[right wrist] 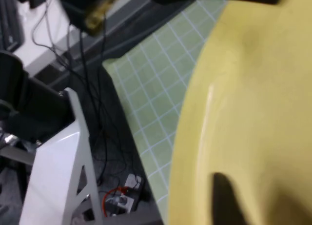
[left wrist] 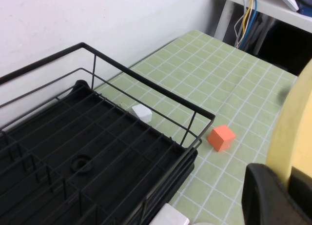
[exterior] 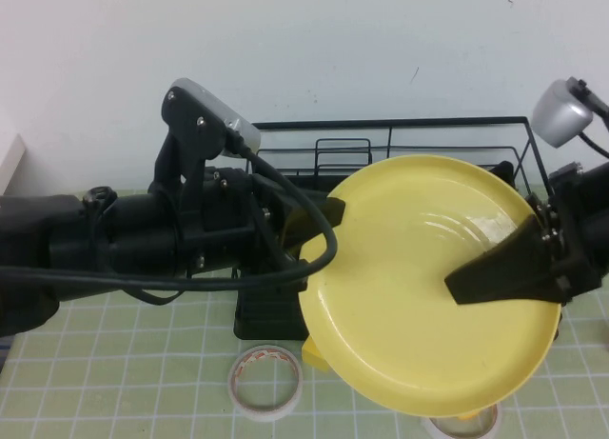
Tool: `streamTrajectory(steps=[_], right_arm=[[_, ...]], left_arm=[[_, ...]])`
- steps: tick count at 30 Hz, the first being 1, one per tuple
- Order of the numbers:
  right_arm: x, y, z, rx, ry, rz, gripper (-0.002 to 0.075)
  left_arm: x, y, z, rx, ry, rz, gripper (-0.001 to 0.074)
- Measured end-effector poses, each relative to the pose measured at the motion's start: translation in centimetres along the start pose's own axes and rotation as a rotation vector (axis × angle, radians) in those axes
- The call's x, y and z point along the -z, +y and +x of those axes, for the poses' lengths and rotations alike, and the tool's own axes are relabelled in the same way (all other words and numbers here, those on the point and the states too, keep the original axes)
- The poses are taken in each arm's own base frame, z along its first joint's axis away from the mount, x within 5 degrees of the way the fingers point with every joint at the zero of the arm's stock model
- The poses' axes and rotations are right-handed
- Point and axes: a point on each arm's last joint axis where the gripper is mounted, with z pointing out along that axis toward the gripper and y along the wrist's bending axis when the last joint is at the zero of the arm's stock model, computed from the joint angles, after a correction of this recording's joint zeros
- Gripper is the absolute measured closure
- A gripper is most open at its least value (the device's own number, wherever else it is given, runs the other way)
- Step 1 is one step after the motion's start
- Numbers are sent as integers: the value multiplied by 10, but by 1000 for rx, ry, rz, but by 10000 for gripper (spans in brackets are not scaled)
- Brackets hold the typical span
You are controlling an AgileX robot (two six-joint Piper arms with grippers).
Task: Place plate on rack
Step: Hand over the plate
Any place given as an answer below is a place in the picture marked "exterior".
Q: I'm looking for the yellow cube block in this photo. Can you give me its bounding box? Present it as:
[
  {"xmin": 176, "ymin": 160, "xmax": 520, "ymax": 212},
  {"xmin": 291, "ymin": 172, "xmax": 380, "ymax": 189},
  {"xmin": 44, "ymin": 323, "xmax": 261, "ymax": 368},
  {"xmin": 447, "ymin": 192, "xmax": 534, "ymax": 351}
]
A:
[{"xmin": 302, "ymin": 336, "xmax": 332, "ymax": 373}]

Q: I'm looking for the white tape roll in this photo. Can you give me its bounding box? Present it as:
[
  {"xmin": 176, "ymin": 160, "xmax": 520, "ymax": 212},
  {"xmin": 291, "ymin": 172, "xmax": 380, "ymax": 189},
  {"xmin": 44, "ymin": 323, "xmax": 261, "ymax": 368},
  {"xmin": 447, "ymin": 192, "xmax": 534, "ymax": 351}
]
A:
[
  {"xmin": 226, "ymin": 345, "xmax": 305, "ymax": 422},
  {"xmin": 421, "ymin": 403, "xmax": 503, "ymax": 436}
]

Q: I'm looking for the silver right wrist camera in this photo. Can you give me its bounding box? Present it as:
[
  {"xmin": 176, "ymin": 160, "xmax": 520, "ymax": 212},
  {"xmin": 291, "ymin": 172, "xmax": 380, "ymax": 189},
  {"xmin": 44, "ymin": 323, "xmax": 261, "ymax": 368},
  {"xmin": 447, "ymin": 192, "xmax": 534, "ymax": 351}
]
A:
[{"xmin": 531, "ymin": 76, "xmax": 605, "ymax": 150}]

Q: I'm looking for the black camera cable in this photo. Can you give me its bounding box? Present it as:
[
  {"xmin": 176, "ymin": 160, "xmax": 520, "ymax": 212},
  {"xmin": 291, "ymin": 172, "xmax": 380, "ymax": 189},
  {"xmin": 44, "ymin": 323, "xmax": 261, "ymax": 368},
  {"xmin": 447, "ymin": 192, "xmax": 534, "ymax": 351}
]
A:
[
  {"xmin": 578, "ymin": 95, "xmax": 609, "ymax": 160},
  {"xmin": 0, "ymin": 138, "xmax": 340, "ymax": 307}
]

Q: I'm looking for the black wire dish rack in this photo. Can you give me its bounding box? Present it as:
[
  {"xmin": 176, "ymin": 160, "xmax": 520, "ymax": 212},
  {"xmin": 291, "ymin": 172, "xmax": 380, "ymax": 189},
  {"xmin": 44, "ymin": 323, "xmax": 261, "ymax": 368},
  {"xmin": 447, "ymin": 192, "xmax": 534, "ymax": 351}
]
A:
[{"xmin": 237, "ymin": 116, "xmax": 556, "ymax": 326}]

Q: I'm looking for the green checked tablecloth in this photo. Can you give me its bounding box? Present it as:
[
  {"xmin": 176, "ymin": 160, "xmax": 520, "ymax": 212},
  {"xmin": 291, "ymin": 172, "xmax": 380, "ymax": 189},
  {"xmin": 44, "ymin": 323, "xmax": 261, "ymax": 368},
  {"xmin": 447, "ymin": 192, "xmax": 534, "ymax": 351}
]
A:
[{"xmin": 0, "ymin": 186, "xmax": 609, "ymax": 439}]

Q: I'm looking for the yellow round plate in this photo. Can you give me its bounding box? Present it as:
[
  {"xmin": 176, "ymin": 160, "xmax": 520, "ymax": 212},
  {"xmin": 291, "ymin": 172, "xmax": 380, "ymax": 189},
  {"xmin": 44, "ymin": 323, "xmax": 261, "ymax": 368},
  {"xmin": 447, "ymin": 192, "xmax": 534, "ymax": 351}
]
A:
[{"xmin": 298, "ymin": 154, "xmax": 562, "ymax": 419}]

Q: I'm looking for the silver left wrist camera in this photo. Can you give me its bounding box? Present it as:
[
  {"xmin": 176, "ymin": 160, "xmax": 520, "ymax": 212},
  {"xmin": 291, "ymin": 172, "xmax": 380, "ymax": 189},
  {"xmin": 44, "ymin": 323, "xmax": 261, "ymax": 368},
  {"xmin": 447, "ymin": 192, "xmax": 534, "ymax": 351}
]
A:
[{"xmin": 151, "ymin": 78, "xmax": 262, "ymax": 207}]

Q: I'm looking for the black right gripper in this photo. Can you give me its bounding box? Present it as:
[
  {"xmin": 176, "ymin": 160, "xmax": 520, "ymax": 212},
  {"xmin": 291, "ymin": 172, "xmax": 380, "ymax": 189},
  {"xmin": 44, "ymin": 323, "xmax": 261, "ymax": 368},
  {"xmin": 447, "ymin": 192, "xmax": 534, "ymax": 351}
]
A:
[{"xmin": 443, "ymin": 165, "xmax": 606, "ymax": 308}]

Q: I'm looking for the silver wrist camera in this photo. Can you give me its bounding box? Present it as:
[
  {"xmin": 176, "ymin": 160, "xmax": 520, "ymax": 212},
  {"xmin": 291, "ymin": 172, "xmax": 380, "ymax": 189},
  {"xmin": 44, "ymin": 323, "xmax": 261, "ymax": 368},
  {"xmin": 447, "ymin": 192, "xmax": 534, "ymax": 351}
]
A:
[
  {"xmin": 531, "ymin": 76, "xmax": 605, "ymax": 150},
  {"xmin": 151, "ymin": 78, "xmax": 262, "ymax": 207}
]

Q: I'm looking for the white cabinet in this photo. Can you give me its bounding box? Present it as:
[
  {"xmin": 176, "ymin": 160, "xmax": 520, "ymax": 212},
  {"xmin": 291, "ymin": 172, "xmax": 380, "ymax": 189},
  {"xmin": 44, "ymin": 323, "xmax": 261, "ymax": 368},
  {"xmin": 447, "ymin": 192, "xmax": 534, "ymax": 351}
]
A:
[{"xmin": 0, "ymin": 95, "xmax": 28, "ymax": 197}]

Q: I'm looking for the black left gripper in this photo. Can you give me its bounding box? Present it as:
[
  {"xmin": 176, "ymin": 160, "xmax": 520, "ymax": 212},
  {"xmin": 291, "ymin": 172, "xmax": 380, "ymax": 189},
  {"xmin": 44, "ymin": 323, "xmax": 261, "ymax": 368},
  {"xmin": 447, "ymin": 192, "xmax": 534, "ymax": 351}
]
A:
[{"xmin": 155, "ymin": 168, "xmax": 347, "ymax": 293}]

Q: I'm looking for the black left camera cable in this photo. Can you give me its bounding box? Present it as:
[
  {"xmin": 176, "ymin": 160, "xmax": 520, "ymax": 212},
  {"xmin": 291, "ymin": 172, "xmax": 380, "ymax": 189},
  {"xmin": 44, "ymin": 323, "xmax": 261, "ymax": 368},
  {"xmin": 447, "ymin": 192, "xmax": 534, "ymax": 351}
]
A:
[{"xmin": 0, "ymin": 138, "xmax": 340, "ymax": 307}]

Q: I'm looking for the black right camera cable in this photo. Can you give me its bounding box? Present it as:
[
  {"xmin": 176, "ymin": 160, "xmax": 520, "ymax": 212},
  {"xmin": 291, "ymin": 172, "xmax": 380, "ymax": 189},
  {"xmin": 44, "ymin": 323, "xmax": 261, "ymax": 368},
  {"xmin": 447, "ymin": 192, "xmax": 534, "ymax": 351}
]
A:
[{"xmin": 578, "ymin": 95, "xmax": 609, "ymax": 160}]

